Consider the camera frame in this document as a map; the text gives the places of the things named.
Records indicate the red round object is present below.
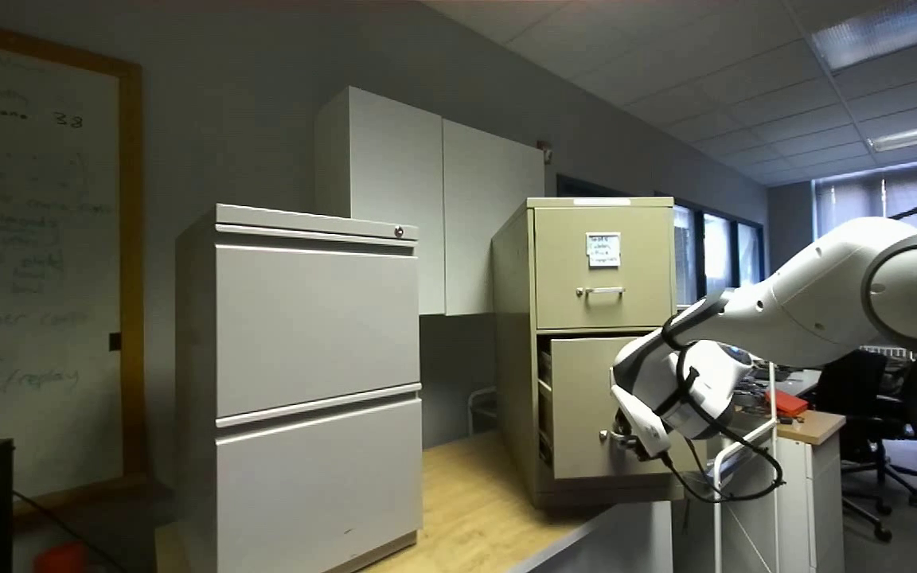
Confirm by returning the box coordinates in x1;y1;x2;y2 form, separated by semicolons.
33;542;96;573

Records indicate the red and white box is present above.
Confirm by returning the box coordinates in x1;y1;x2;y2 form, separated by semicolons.
767;387;811;423

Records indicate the wood framed whiteboard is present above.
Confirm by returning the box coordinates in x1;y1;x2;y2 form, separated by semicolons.
0;12;149;515

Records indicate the beige drawer without paper label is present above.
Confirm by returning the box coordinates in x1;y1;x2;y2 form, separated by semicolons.
534;333;686;485

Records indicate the white tube rail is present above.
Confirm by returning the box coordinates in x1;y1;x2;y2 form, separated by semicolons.
702;420;785;573

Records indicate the white paper label card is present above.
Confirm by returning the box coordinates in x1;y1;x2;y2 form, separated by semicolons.
581;230;623;271

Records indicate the grey metal file cabinet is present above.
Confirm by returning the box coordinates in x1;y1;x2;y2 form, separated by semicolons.
173;201;426;573

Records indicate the beige metal file cabinet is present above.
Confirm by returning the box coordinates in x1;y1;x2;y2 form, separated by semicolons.
488;194;698;515

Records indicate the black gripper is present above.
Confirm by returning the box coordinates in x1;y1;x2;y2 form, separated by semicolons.
596;418;677;467

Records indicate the white cabinet with wooden top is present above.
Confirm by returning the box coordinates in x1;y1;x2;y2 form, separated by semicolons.
774;407;849;573

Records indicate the large ceiling light panel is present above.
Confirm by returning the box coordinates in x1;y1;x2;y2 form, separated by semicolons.
808;0;917;74

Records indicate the black office chair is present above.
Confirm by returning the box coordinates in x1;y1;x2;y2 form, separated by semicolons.
808;347;917;548

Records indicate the beige drawer with paper label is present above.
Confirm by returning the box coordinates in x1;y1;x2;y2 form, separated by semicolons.
528;198;682;333

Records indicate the dark window row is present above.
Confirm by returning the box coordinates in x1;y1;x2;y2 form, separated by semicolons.
673;203;770;313

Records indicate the white tall cabinet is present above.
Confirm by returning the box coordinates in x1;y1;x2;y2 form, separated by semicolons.
313;82;552;322

